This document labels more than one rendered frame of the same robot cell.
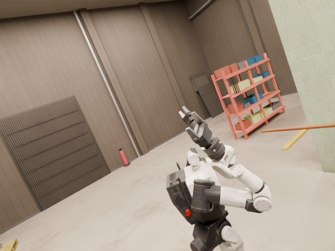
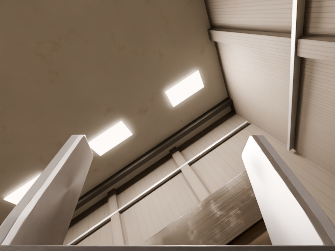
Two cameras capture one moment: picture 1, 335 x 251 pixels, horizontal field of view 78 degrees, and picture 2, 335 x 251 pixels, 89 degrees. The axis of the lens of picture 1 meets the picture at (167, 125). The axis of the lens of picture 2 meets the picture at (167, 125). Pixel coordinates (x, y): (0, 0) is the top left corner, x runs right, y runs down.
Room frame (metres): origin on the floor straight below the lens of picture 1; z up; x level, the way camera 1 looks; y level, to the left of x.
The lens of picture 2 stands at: (0.92, -0.05, 1.67)
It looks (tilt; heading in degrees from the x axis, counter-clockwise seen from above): 52 degrees up; 206
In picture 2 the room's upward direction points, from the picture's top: 38 degrees counter-clockwise
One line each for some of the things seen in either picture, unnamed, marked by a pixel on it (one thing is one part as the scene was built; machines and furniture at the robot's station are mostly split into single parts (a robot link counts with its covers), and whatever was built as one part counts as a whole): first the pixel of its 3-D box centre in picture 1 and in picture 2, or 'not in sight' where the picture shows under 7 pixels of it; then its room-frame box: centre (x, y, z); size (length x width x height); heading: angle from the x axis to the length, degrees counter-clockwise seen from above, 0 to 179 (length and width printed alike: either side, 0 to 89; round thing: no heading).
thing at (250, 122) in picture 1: (251, 93); not in sight; (6.02, -2.65, 1.01); 2.12 x 0.57 x 2.03; 122
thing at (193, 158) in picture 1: (193, 159); not in sight; (1.21, -0.07, 1.46); 0.10 x 0.07 x 0.09; 176
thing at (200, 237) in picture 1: (210, 232); not in sight; (1.18, 0.01, 1.00); 0.28 x 0.13 x 0.18; 121
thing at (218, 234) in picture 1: (218, 229); not in sight; (1.21, -0.04, 0.97); 0.14 x 0.13 x 0.12; 31
